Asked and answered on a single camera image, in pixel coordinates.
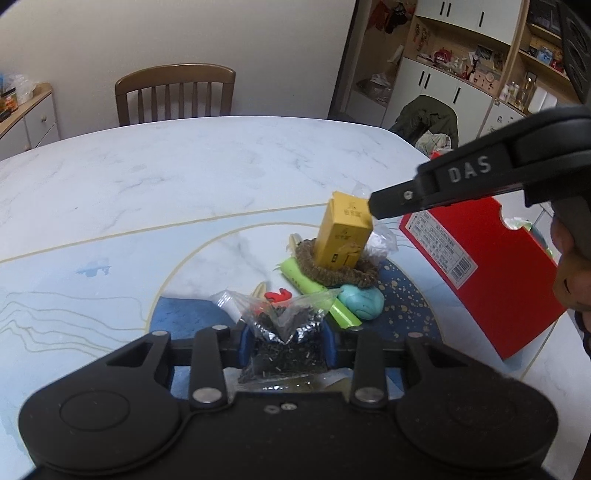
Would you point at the chair with green jacket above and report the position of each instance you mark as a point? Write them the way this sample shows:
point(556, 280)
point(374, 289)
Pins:
point(429, 125)

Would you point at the person's right hand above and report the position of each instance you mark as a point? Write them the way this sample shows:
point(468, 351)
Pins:
point(572, 282)

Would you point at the green cylindrical tube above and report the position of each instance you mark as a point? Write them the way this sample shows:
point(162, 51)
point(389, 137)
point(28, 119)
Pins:
point(344, 317)

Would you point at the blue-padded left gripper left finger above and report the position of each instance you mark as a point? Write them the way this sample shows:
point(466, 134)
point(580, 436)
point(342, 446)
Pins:
point(213, 350)

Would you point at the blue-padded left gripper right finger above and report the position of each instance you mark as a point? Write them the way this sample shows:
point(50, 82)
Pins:
point(362, 352)

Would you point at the yellow cardboard box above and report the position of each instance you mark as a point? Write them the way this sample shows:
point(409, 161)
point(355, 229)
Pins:
point(344, 232)

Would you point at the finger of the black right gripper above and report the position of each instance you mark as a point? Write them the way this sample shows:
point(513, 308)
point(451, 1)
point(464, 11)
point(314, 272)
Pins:
point(398, 200)

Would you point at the light blue egg toy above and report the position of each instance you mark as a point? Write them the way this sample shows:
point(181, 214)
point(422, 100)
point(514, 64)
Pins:
point(366, 304)

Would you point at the red shoebox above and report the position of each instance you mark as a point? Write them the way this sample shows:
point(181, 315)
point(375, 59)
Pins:
point(502, 276)

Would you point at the white side cabinet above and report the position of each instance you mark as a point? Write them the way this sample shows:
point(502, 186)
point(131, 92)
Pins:
point(34, 124)

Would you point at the wooden shelf cabinet unit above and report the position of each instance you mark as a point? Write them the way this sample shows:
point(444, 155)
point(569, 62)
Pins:
point(491, 62)

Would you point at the red fish keychain toy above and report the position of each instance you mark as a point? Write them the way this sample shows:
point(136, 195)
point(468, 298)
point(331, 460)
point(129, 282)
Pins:
point(280, 296)

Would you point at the bag of white beads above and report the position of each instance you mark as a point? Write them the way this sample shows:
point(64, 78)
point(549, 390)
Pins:
point(381, 244)

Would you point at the brown wooden chair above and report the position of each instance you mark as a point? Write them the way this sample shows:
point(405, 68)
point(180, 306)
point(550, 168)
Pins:
point(165, 92)

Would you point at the bag of black screws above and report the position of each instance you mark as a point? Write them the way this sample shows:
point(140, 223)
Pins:
point(286, 337)

